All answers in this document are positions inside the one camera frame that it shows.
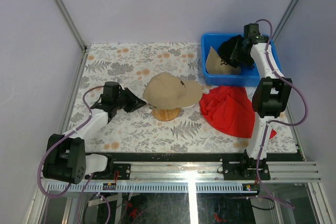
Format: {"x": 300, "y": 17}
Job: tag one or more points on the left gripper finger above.
{"x": 133, "y": 107}
{"x": 133, "y": 98}

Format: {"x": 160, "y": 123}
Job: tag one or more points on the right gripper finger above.
{"x": 234, "y": 47}
{"x": 234, "y": 62}

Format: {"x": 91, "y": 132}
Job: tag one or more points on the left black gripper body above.
{"x": 124, "y": 101}

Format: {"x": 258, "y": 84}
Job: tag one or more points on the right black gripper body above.
{"x": 244, "y": 58}

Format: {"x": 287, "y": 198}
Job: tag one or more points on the black cap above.
{"x": 224, "y": 50}

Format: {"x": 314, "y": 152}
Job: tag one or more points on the tan baseball cap with logo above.
{"x": 166, "y": 92}

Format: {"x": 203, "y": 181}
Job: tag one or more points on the white baseball cap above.
{"x": 153, "y": 107}

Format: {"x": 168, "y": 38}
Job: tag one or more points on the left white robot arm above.
{"x": 66, "y": 159}

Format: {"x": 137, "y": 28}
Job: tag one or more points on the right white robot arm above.
{"x": 271, "y": 95}

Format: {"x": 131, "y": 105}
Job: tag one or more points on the blue plastic bin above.
{"x": 249, "y": 77}

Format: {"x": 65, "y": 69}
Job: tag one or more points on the wooden hat stand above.
{"x": 166, "y": 115}

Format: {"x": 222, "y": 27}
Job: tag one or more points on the red cloth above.
{"x": 229, "y": 110}

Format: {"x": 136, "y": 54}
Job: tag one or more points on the aluminium front rail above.
{"x": 278, "y": 172}

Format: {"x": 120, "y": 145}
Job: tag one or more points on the right aluminium corner post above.
{"x": 290, "y": 8}

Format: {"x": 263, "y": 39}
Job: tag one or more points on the aluminium corner post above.
{"x": 71, "y": 25}
{"x": 290, "y": 8}

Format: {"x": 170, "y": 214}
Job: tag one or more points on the left aluminium corner post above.
{"x": 71, "y": 25}

